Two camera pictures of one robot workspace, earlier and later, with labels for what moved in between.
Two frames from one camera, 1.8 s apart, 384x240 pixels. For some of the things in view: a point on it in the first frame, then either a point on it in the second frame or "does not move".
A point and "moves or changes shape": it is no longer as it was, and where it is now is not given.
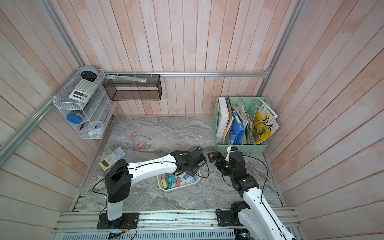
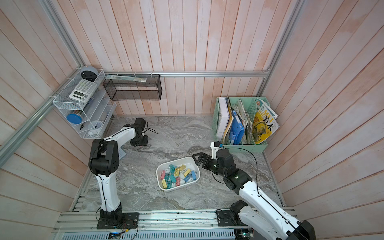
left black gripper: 193,172 to 144,143
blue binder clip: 185,176 moves or changes shape
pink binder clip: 178,182 does not move
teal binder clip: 172,176 does not move
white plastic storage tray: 170,181 does not move
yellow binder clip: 164,184 does not move
